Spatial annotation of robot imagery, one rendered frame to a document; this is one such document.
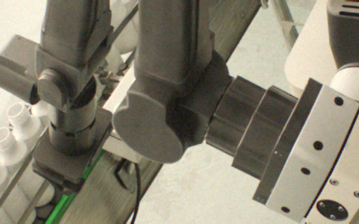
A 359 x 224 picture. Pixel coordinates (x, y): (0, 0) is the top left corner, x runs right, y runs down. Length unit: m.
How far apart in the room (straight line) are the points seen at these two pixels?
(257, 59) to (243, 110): 2.37
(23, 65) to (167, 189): 1.96
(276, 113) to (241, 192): 1.96
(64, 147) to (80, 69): 0.18
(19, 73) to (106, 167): 0.67
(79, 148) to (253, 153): 0.27
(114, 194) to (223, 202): 1.15
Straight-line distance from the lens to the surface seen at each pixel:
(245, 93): 0.82
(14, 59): 0.95
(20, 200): 1.48
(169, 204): 2.83
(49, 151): 1.03
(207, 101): 0.82
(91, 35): 0.84
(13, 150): 1.46
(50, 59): 0.87
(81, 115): 0.95
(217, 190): 2.80
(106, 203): 1.62
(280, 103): 0.81
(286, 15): 2.22
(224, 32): 1.88
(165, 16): 0.75
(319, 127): 0.79
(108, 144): 1.46
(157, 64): 0.80
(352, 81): 0.86
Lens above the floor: 2.01
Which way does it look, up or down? 40 degrees down
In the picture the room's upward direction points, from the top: 26 degrees counter-clockwise
